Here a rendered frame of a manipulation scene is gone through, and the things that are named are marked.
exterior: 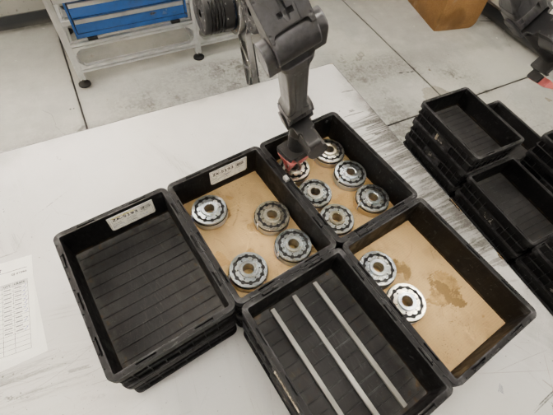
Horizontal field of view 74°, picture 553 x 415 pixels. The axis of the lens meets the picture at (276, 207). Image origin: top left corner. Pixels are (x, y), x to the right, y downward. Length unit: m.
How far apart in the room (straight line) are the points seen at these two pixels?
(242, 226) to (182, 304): 0.27
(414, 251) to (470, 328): 0.24
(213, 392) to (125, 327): 0.28
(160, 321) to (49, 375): 0.33
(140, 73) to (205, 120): 1.50
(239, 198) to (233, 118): 0.50
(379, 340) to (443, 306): 0.21
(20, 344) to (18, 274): 0.21
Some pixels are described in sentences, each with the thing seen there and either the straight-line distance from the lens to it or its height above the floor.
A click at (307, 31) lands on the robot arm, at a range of 0.59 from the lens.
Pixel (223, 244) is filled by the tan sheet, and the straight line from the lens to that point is 1.05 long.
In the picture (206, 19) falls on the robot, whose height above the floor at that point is 0.90.
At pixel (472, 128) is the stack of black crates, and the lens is 2.13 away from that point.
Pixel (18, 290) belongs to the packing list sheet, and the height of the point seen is 0.70.
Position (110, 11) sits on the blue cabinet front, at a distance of 2.75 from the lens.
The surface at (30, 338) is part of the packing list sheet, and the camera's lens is 1.24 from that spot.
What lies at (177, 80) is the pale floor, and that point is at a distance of 2.87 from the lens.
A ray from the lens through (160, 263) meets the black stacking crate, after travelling 1.05.
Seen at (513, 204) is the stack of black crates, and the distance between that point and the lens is 2.07.
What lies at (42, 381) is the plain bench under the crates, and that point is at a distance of 1.19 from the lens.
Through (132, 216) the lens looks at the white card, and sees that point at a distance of 1.07.
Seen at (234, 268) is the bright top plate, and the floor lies 0.86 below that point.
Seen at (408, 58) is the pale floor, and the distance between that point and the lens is 3.35.
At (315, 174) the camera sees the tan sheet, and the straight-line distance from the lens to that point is 1.20.
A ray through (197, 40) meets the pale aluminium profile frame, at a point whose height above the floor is 0.14.
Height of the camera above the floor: 1.76
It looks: 57 degrees down
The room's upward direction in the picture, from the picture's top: 7 degrees clockwise
